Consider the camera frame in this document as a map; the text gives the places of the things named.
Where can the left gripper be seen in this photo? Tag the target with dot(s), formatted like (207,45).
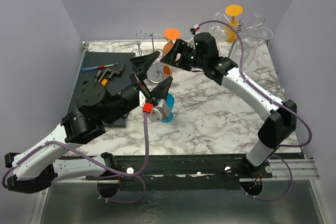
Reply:
(140,65)

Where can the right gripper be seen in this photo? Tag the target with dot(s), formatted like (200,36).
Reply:
(179,47)

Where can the orange plastic goblet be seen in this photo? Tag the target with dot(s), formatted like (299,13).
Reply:
(171,34)

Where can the small clear wine glass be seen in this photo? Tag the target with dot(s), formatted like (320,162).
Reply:
(216,16)

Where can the scrolled chrome glass rack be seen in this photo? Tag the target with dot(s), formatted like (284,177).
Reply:
(241,29)

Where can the yellow plastic goblet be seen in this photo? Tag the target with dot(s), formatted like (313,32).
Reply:
(234,11)

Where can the clear ribbed wine glass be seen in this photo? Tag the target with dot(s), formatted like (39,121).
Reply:
(248,52)

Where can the tall clear flute glass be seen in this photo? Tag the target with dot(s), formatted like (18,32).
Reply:
(256,23)

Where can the short ribbed clear glass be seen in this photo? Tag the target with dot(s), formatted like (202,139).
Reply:
(221,34)

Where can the clear stemmed wine glass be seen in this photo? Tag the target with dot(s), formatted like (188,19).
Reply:
(259,35)

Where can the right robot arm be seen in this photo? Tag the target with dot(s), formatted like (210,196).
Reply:
(279,122)

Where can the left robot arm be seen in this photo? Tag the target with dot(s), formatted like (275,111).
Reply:
(42,165)

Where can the round chrome glass rack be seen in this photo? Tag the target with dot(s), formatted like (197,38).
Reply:
(147,43)

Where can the black orange hammer tool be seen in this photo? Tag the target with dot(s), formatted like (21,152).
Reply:
(108,74)

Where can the dark tool mat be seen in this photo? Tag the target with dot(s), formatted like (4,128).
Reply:
(122,85)

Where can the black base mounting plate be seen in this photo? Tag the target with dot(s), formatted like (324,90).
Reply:
(201,172)

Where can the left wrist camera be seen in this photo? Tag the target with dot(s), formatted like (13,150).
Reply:
(162,112)

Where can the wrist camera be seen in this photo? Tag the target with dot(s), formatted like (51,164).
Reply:
(162,112)
(195,29)

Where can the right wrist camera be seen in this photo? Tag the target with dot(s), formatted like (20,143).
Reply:
(195,29)

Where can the blue handled screwdriver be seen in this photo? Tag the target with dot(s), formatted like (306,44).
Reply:
(98,67)

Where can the aluminium rail frame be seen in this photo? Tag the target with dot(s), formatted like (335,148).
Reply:
(209,121)

